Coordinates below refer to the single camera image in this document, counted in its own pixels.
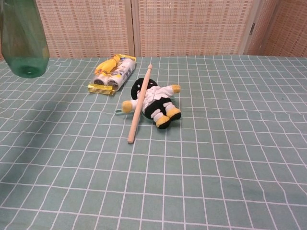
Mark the wooden drumstick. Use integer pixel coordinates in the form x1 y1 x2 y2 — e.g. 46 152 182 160
127 64 153 145

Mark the woven folding screen panel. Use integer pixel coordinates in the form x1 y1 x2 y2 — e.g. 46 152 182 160
247 0 307 58
131 0 256 58
33 0 135 59

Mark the green spray bottle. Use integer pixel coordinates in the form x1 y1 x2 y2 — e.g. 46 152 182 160
0 0 50 79

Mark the black white plush doll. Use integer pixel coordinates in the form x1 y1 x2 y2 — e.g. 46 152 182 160
121 78 182 130

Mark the green grid tablecloth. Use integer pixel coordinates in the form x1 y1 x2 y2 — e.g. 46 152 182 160
0 54 307 230

